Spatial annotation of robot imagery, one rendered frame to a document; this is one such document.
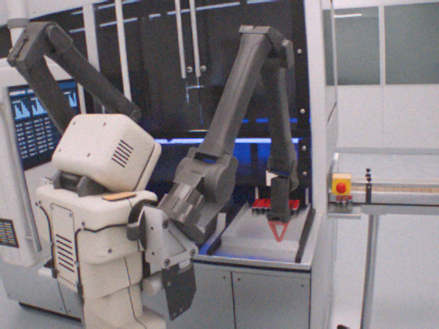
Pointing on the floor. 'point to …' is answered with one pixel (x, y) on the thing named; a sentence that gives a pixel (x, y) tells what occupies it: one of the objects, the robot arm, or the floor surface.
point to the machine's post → (317, 84)
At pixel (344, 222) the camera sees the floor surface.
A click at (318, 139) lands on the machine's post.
